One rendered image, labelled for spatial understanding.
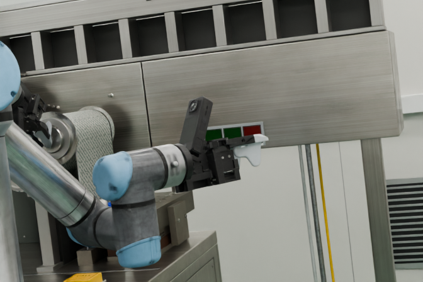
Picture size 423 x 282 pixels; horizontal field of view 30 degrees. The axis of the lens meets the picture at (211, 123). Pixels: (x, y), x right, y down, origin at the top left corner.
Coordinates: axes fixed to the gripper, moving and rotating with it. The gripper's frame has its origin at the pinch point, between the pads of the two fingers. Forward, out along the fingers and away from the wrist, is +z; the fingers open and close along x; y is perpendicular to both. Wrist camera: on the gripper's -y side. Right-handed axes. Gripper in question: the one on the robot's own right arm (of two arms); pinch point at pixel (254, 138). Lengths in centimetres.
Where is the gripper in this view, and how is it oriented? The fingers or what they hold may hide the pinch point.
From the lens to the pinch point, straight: 152.9
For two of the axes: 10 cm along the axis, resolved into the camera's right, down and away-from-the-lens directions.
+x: 6.2, -1.7, -7.7
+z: 7.6, -1.2, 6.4
